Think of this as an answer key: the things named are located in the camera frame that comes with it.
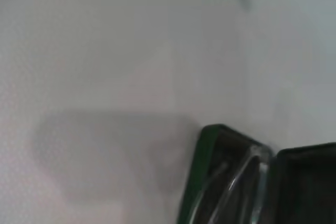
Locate green glasses case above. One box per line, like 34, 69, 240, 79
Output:
177, 123, 336, 224

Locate clear white glasses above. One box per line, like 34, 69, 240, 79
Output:
195, 144, 271, 224

